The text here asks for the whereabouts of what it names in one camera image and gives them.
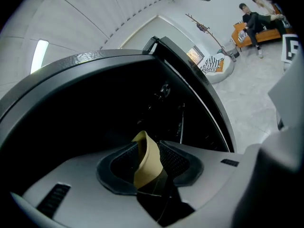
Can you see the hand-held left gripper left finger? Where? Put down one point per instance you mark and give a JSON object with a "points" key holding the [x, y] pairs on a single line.
{"points": [[78, 174]]}

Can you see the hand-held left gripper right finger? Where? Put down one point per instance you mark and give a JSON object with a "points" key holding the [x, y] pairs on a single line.
{"points": [[213, 174]]}

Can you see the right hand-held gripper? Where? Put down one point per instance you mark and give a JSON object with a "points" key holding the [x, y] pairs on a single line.
{"points": [[291, 89]]}

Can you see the beige container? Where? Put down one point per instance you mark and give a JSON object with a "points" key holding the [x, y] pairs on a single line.
{"points": [[147, 160]]}

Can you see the orange sofa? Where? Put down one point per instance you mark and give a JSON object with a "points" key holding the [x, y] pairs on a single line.
{"points": [[268, 35]]}

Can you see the patterned sofa cushion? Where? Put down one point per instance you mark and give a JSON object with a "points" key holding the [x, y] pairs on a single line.
{"points": [[242, 36]]}

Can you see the small orange cushion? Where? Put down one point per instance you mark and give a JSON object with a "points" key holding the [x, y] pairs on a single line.
{"points": [[221, 66]]}

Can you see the black and white striped cloth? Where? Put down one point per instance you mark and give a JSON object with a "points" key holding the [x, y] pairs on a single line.
{"points": [[211, 64]]}

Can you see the branch-shaped coat rack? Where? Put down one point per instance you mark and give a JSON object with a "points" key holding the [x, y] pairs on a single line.
{"points": [[209, 31]]}

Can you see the framed picture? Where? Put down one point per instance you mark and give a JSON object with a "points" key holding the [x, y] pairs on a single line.
{"points": [[195, 55]]}

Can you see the long ceiling light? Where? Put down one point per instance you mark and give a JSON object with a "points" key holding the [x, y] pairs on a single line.
{"points": [[39, 56]]}

